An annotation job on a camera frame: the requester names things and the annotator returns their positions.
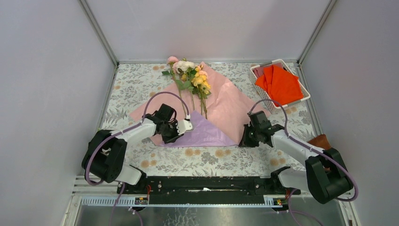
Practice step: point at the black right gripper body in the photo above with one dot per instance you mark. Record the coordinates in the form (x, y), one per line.
(250, 138)

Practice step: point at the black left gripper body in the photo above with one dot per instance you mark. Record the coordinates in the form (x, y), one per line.
(170, 133)

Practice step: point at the pink and purple wrapping paper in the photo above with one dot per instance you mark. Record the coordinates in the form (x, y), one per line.
(227, 109)

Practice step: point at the yellow fake flower bunch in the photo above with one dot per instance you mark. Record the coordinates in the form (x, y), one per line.
(203, 90)

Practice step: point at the white fake flower stem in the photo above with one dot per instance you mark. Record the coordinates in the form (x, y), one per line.
(185, 67)

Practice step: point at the pink fake flower stem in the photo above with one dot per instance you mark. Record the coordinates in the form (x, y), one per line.
(173, 73)

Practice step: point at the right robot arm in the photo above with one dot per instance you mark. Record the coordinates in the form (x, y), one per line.
(325, 175)

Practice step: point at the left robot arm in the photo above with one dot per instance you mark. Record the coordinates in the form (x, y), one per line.
(105, 157)

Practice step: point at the floral patterned tablecloth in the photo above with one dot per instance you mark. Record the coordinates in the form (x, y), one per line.
(134, 84)

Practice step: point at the orange folded paper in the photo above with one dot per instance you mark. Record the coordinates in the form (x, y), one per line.
(281, 85)

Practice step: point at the brown cloth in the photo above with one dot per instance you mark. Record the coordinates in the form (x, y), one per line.
(320, 141)

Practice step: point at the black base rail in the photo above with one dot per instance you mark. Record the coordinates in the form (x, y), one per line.
(206, 190)

